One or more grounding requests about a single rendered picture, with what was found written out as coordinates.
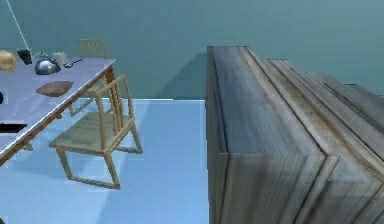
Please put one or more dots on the tan bread loaf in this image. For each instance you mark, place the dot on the tan bread loaf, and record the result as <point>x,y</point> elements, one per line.
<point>6,61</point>

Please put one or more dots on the silver kettle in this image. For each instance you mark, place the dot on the silver kettle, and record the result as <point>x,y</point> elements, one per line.
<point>46,66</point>

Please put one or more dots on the black flat object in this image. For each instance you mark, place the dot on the black flat object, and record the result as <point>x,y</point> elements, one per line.
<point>11,128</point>

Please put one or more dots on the black utensil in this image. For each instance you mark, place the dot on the black utensil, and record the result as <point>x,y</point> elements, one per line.
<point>71,63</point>

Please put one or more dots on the light wooden chair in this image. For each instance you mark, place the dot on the light wooden chair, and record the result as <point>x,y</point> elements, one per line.
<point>96,130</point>
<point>93,48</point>

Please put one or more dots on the white top wooden dining table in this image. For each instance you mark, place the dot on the white top wooden dining table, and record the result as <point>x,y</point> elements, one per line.
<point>20,100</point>

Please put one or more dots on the brown flat plate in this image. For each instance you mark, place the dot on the brown flat plate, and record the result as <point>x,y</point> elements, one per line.
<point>55,88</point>

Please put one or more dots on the pale grey cup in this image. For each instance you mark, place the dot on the pale grey cup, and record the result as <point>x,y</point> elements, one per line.
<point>60,57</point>

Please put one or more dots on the grey wooden cabinet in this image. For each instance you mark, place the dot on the grey wooden cabinet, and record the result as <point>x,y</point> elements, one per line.
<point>283,140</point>

